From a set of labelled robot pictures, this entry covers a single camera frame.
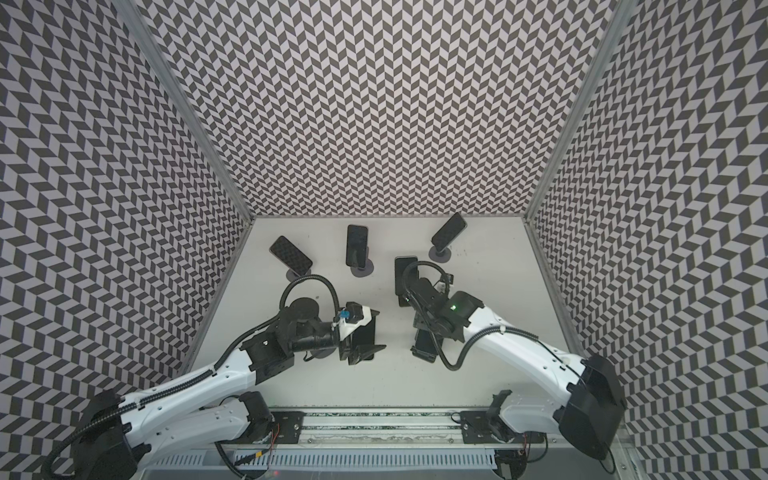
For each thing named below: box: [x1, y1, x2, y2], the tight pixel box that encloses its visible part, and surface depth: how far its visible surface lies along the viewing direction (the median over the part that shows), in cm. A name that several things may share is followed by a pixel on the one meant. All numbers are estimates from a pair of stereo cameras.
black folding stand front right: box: [410, 346, 436, 363], surface depth 82 cm
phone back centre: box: [346, 224, 368, 269], surface depth 98 cm
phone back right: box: [431, 212, 468, 252], surface depth 101 cm
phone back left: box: [269, 222, 313, 276], surface depth 104 cm
